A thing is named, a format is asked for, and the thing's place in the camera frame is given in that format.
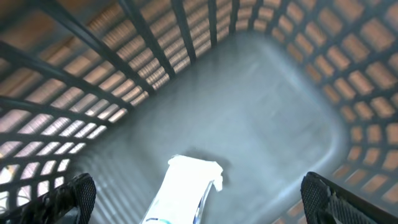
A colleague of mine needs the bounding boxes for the white plastic packet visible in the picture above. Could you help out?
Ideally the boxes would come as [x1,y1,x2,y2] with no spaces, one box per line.
[141,155,223,224]

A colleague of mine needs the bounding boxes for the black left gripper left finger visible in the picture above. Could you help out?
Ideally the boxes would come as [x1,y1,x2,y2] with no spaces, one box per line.
[1,173,96,224]

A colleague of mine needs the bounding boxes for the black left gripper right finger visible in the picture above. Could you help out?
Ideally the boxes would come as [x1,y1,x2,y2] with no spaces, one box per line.
[300,172,397,224]

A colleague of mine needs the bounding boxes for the grey plastic basket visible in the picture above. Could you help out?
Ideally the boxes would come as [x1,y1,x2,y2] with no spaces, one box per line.
[1,0,397,223]

